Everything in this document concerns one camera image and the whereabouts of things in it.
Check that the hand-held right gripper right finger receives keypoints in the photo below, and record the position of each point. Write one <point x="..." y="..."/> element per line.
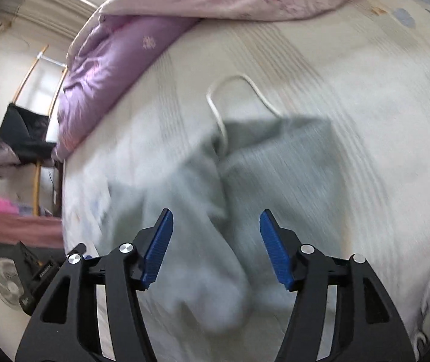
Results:
<point x="275" y="247"/>

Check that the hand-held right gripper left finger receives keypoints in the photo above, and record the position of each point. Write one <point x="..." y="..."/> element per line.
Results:
<point x="157" y="245"/>

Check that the grey sweatpants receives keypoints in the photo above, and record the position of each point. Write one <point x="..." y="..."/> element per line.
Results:
<point x="234" y="211"/>

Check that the white electric fan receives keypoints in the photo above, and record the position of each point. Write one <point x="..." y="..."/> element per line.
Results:
<point x="6" y="279"/>

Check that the pink cloth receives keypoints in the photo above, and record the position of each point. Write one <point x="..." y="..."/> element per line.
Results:
<point x="15" y="220"/>

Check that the wooden drying rack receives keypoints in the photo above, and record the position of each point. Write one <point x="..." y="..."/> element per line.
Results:
<point x="35" y="128"/>

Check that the bed with striped sheet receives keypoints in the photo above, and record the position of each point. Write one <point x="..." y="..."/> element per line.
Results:
<point x="351" y="120"/>

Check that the black garment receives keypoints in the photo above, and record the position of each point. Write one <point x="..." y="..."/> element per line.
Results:
<point x="24" y="128"/>

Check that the purple floral quilt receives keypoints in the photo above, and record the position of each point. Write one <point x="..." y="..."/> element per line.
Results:
<point x="151" y="41"/>

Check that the beige curtain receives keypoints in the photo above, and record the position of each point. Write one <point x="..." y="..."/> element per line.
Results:
<point x="45" y="7"/>

